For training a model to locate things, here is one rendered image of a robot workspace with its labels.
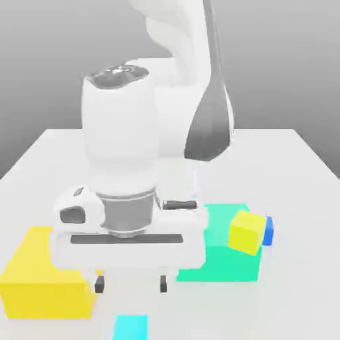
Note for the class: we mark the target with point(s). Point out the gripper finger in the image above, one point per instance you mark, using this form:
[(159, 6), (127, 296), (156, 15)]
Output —
[(163, 284), (99, 284)]

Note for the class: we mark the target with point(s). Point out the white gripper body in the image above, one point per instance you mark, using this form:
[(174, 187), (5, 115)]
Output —
[(127, 255)]

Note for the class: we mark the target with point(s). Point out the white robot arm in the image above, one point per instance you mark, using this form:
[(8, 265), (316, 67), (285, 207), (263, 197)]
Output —
[(119, 127)]

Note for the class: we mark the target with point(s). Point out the small cyan cube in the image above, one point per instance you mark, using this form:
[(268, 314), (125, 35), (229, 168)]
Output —
[(130, 328)]

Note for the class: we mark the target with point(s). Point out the small yellow cube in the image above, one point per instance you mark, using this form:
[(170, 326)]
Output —
[(245, 233)]

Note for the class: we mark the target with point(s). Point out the small blue cube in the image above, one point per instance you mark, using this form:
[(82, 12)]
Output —
[(268, 231)]

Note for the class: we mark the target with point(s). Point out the large yellow box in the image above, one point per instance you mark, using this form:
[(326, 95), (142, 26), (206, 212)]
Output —
[(39, 292)]

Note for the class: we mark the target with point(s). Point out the large green box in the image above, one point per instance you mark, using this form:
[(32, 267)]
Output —
[(225, 265)]

